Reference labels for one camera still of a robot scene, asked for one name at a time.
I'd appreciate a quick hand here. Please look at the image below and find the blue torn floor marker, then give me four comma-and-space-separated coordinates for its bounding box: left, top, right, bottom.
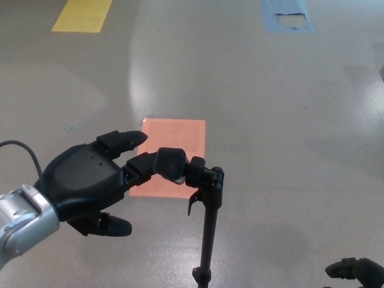
260, 0, 315, 34

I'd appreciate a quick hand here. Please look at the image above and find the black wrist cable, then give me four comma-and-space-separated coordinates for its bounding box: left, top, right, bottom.
0, 140, 44, 181

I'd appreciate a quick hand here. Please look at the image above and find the orange rectangular floor marker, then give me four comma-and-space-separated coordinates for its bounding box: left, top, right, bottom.
128, 118, 207, 199

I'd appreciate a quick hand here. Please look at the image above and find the yellow rectangular floor marker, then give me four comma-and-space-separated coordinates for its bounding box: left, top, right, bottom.
50, 0, 114, 33

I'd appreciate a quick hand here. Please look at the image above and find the black phone stand with clamp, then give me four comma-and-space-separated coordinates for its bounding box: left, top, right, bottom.
152, 146, 226, 288

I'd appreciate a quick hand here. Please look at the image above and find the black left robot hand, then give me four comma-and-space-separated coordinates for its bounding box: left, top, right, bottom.
34, 130, 160, 238

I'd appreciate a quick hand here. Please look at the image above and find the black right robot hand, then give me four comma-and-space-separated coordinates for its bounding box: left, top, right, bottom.
325, 257, 384, 288

